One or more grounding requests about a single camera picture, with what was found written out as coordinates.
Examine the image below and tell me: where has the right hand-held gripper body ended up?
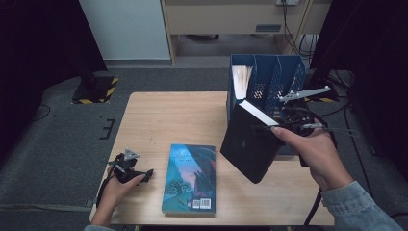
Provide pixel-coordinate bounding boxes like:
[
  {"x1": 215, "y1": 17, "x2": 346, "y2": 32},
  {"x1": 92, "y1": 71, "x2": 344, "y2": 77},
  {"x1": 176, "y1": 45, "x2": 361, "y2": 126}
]
[{"x1": 278, "y1": 85, "x2": 337, "y2": 138}]

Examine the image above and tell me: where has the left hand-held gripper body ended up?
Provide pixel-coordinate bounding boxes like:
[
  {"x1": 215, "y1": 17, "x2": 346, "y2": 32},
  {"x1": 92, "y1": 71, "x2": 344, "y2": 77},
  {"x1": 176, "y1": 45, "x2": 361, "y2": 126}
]
[{"x1": 108, "y1": 147, "x2": 145, "y2": 185}]

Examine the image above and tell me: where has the black book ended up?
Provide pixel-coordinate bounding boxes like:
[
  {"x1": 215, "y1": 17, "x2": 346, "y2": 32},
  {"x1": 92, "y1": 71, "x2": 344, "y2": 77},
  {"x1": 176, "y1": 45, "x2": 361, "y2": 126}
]
[{"x1": 219, "y1": 99, "x2": 287, "y2": 185}]

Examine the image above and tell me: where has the teal cover book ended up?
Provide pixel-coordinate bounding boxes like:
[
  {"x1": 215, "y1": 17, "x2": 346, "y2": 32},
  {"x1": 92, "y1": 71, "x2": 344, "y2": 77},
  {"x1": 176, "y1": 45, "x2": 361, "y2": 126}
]
[{"x1": 161, "y1": 143, "x2": 217, "y2": 216}]

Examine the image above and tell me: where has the blue file rack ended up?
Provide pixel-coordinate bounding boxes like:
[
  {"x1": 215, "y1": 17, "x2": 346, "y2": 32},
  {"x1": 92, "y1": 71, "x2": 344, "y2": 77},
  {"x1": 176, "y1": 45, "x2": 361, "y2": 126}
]
[{"x1": 225, "y1": 53, "x2": 306, "y2": 157}]

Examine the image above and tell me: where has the person's left hand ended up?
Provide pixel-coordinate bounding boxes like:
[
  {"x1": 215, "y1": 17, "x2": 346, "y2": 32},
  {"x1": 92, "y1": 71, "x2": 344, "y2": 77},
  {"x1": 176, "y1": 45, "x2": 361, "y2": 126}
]
[{"x1": 97, "y1": 172, "x2": 147, "y2": 210}]

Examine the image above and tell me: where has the person's right hand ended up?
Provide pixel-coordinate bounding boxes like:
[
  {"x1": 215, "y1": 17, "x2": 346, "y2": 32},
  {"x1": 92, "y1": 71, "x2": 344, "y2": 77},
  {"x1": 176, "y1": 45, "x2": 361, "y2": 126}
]
[{"x1": 270, "y1": 125, "x2": 355, "y2": 193}]

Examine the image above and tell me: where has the black curtain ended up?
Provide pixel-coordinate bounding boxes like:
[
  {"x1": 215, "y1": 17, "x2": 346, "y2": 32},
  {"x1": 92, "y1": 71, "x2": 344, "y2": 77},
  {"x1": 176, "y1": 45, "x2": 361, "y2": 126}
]
[
  {"x1": 309, "y1": 0, "x2": 408, "y2": 181},
  {"x1": 0, "y1": 0, "x2": 109, "y2": 162}
]

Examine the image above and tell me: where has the beige wooden cabinet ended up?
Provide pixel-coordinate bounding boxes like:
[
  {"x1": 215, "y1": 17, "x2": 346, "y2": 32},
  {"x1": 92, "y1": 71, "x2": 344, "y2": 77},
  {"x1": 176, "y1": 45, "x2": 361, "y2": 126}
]
[{"x1": 160, "y1": 0, "x2": 333, "y2": 65}]

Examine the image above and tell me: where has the white panel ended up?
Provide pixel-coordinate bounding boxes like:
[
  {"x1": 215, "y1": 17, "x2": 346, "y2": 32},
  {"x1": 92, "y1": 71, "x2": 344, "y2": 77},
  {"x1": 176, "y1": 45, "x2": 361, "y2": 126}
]
[{"x1": 78, "y1": 0, "x2": 171, "y2": 61}]

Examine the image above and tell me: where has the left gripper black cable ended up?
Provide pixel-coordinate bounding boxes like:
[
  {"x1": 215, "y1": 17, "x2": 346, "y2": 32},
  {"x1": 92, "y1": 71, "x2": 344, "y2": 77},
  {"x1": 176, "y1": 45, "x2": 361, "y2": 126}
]
[{"x1": 95, "y1": 160, "x2": 116, "y2": 208}]

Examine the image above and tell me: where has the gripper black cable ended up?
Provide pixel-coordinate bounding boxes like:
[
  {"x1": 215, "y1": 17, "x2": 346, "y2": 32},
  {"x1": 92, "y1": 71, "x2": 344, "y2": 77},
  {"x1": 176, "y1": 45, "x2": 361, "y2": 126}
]
[
  {"x1": 95, "y1": 160, "x2": 116, "y2": 208},
  {"x1": 299, "y1": 123, "x2": 362, "y2": 226}
]

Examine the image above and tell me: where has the black cable bundle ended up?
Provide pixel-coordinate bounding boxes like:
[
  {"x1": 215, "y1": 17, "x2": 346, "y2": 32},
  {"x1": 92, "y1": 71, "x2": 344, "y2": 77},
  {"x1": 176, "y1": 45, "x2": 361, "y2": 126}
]
[{"x1": 298, "y1": 33, "x2": 319, "y2": 62}]

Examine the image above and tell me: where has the long black floor cable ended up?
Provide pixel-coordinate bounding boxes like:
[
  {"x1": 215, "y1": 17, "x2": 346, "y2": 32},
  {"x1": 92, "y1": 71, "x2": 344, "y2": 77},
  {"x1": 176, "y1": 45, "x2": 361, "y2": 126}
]
[{"x1": 317, "y1": 102, "x2": 376, "y2": 200}]

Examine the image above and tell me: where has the black power cable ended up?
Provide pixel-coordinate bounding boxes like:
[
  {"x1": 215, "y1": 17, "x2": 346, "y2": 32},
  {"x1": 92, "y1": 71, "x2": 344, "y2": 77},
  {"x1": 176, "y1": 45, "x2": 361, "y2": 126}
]
[{"x1": 280, "y1": 3, "x2": 302, "y2": 56}]

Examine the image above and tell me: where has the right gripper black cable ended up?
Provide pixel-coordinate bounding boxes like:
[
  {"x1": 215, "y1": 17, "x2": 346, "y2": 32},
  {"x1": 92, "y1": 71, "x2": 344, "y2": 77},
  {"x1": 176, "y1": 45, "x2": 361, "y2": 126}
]
[{"x1": 299, "y1": 123, "x2": 362, "y2": 226}]

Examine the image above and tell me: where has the thin black floor cable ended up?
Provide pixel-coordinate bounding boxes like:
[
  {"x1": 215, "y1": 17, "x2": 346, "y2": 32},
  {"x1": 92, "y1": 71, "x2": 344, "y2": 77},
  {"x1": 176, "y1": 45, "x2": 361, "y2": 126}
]
[{"x1": 31, "y1": 104, "x2": 52, "y2": 122}]

